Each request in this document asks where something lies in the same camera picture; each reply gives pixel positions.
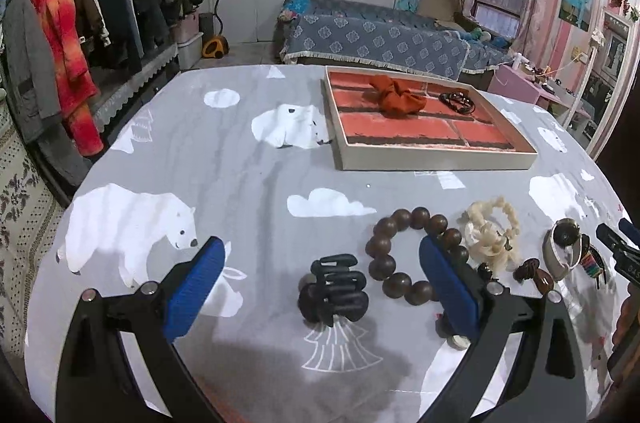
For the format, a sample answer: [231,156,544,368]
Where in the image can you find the cream shell bracelet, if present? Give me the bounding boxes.
[459,198,523,276]

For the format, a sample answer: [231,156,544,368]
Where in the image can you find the orange red hanging robe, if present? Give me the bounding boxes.
[28,0,105,158]

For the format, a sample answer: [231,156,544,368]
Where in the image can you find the grey polar bear tablecloth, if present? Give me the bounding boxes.
[25,64,631,423]

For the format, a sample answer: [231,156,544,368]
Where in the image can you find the black hair ties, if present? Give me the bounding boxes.
[439,91,476,114]

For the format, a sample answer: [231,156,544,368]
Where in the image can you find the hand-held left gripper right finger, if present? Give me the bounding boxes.
[419,235,588,423]

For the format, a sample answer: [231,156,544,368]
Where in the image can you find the black hair claw clip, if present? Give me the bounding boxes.
[297,254,371,328]

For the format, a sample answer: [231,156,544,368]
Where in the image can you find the brown wooden bead bracelet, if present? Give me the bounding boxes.
[365,207,471,306]

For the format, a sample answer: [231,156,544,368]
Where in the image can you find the floral patterned cloth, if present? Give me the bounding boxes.
[0,123,66,354]

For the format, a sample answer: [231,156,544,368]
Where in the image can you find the bed with blue patterned cover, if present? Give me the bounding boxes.
[277,0,511,81]

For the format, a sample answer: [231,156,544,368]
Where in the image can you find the white storage bin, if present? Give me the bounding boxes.
[175,32,206,71]

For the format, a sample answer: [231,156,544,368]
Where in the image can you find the white framed mirror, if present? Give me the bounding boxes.
[582,8,640,164]

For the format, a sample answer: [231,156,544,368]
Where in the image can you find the small brown hair clip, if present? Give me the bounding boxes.
[513,258,556,296]

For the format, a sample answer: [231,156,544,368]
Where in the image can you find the grey hanging coat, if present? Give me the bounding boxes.
[0,0,63,144]

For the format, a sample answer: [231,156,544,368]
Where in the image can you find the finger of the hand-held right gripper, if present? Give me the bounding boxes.
[618,217,640,249]
[596,223,640,286]

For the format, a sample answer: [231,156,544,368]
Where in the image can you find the row of dark hanging clothes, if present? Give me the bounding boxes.
[65,0,208,74]

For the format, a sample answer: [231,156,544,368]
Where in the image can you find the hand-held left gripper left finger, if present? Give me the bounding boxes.
[54,237,228,423]

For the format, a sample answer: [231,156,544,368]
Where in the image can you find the blue bundle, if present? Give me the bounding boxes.
[282,0,313,21]

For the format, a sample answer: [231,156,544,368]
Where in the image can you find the orange scrunchie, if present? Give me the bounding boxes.
[369,74,427,120]

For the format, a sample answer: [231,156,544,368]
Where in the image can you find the pink side table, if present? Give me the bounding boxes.
[487,64,591,128]

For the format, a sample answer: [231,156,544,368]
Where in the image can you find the brick pattern tray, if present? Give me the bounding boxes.
[320,65,540,172]

